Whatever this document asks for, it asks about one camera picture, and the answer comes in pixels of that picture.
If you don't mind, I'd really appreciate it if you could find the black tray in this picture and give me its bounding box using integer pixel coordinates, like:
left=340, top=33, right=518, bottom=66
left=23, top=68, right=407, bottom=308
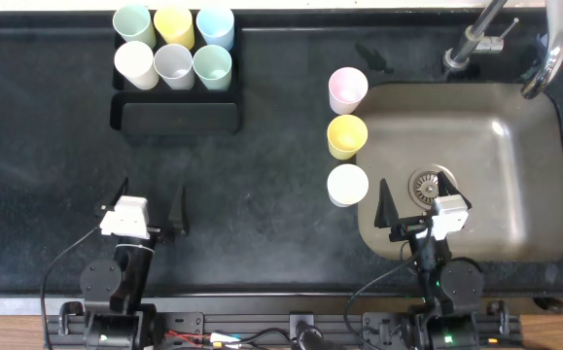
left=109, top=9, right=242, bottom=136

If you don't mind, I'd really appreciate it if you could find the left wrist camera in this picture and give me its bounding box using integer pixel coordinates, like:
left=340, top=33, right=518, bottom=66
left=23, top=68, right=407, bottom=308
left=98, top=194, right=150, bottom=240

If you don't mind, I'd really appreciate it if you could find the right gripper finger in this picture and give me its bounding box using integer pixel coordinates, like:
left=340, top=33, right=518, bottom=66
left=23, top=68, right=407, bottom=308
left=436, top=170, right=473, bottom=210
left=373, top=178, right=400, bottom=229

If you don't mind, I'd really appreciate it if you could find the steel sink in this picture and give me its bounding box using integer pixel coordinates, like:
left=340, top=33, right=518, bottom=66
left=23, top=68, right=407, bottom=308
left=355, top=81, right=563, bottom=263

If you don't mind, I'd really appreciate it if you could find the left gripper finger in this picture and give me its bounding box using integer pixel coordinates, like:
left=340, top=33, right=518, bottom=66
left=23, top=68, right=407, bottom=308
left=167, top=182, right=190, bottom=237
left=109, top=177, right=130, bottom=205

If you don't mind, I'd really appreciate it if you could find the white cup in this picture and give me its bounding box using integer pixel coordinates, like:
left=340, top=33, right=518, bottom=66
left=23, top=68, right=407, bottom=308
left=326, top=163, right=370, bottom=209
left=113, top=40, right=160, bottom=91

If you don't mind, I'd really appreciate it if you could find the steel tap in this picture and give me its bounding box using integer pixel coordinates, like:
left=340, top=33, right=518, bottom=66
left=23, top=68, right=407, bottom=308
left=441, top=0, right=563, bottom=101

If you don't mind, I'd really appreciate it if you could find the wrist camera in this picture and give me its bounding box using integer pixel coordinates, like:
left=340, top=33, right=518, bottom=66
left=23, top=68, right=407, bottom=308
left=98, top=194, right=150, bottom=240
left=429, top=193, right=471, bottom=242

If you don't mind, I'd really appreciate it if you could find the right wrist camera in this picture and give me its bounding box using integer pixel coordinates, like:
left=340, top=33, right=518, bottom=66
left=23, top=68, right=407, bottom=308
left=429, top=193, right=471, bottom=242

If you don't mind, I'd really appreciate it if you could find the pink cup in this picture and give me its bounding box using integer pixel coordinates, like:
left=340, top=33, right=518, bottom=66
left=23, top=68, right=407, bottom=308
left=328, top=66, right=369, bottom=116

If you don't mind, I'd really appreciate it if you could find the mounting rail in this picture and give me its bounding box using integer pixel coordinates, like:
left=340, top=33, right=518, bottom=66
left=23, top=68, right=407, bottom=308
left=45, top=300, right=525, bottom=350

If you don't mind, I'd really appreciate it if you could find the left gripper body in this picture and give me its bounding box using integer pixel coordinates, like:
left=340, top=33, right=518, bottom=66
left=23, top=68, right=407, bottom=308
left=147, top=224, right=175, bottom=245

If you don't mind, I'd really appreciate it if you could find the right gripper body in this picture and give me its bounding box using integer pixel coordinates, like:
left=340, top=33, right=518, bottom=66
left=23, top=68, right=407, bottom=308
left=388, top=215, right=433, bottom=243

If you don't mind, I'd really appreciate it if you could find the yellow cup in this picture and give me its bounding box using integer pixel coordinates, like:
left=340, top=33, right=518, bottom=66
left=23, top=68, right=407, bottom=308
left=326, top=114, right=369, bottom=161
left=153, top=5, right=196, bottom=51

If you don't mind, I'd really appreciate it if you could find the green cup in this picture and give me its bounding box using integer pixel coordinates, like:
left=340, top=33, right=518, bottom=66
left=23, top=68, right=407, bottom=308
left=192, top=44, right=233, bottom=92
left=112, top=3, right=158, bottom=50

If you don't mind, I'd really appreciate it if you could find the blue cup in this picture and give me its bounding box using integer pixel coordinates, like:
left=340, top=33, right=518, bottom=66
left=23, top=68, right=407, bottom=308
left=195, top=5, right=236, bottom=53

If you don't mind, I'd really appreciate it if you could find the grey cup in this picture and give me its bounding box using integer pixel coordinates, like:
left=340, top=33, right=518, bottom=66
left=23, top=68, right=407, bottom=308
left=153, top=43, right=196, bottom=91

